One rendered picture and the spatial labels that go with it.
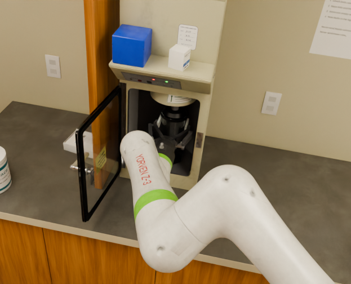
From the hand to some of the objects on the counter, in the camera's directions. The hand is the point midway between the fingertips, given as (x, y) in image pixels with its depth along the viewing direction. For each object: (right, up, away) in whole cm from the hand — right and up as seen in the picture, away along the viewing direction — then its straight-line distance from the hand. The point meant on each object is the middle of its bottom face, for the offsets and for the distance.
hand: (173, 121), depth 156 cm
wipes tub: (-70, -24, +1) cm, 74 cm away
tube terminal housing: (-5, -18, +18) cm, 26 cm away
